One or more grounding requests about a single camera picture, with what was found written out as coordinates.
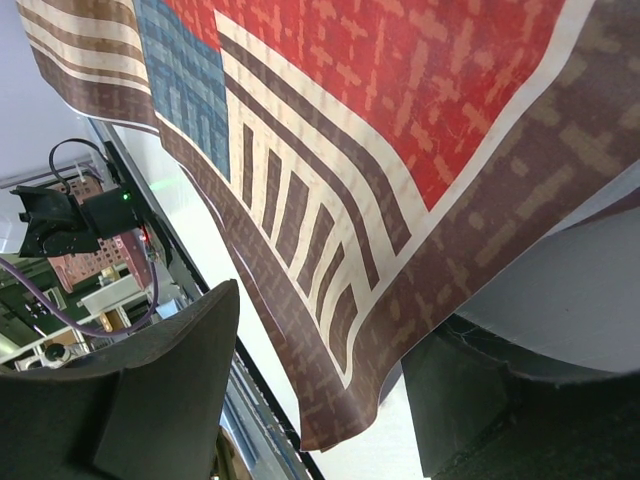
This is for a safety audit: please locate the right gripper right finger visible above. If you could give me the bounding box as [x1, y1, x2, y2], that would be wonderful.
[401, 315, 639, 479]

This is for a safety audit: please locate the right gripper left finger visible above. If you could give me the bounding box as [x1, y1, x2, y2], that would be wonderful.
[1, 280, 239, 479]

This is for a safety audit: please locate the patchwork patterned placemat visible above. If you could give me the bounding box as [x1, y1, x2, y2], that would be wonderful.
[17, 1, 639, 451]

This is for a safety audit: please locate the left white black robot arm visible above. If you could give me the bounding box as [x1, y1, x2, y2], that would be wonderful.
[11, 186, 142, 258]

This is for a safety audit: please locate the pink perforated basket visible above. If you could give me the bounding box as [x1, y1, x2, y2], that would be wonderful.
[48, 176, 151, 293]

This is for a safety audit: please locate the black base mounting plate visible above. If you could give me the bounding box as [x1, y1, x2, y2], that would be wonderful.
[107, 132, 322, 479]

